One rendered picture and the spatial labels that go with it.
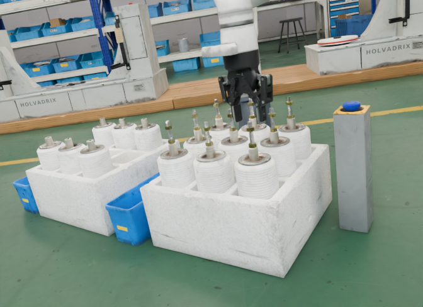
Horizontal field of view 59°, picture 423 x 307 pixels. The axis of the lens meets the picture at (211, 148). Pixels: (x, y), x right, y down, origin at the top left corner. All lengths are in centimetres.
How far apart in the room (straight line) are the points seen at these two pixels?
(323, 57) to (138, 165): 197
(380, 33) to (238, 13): 247
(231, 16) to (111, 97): 234
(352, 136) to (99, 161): 72
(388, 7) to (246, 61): 248
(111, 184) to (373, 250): 74
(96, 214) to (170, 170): 33
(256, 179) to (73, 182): 62
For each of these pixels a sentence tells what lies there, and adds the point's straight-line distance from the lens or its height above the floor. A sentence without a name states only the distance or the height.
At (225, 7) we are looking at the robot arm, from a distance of 77.
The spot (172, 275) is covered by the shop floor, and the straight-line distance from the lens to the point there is 95.
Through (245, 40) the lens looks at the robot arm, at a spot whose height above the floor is 52.
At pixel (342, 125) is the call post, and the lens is 93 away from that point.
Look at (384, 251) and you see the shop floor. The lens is 98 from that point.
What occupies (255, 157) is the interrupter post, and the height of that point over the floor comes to 26.
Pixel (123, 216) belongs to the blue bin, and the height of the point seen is 10.
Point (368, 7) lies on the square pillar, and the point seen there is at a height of 43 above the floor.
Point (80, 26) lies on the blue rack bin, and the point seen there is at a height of 84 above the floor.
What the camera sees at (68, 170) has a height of 19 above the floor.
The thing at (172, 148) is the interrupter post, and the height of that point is 27.
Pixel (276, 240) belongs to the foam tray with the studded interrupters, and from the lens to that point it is 83.
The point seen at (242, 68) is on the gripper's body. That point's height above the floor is 46.
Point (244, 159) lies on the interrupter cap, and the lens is 86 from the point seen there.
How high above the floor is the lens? 55
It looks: 18 degrees down
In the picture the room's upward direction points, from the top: 10 degrees counter-clockwise
